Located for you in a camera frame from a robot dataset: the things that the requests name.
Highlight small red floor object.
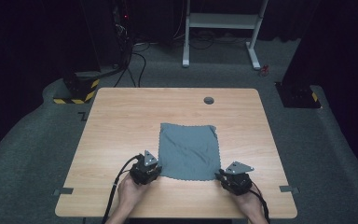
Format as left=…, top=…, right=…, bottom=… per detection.
left=258, top=63, right=270, bottom=77

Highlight grey tape strip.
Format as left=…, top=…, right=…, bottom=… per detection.
left=278, top=185, right=300, bottom=195
left=52, top=187, right=75, bottom=197

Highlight person's left hand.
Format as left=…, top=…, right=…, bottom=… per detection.
left=117, top=173, right=150, bottom=213

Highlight person's right hand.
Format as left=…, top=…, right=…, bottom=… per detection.
left=230, top=186, right=266, bottom=219

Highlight grey cloth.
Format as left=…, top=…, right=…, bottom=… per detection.
left=157, top=121, right=223, bottom=182

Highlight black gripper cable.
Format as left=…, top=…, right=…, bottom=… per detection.
left=249, top=181, right=271, bottom=224
left=101, top=155, right=142, bottom=224

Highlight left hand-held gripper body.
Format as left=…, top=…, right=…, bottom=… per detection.
left=129, top=149, right=159, bottom=187

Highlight dark curtain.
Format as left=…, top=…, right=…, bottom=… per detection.
left=281, top=0, right=358, bottom=181
left=0, top=0, right=101, bottom=169

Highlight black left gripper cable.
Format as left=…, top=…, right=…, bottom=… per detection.
left=101, top=155, right=142, bottom=224

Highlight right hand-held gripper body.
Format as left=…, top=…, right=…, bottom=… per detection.
left=225, top=161, right=255, bottom=197

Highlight white metal stand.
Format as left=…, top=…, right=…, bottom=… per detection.
left=181, top=0, right=270, bottom=71

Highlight black yellow striped stand base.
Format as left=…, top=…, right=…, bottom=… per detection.
left=52, top=71, right=102, bottom=105

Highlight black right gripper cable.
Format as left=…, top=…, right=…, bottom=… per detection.
left=249, top=181, right=271, bottom=224

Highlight dark equipment rack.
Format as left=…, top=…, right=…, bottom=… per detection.
left=111, top=0, right=135, bottom=69

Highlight black floor cables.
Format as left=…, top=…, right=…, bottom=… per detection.
left=113, top=40, right=152, bottom=89

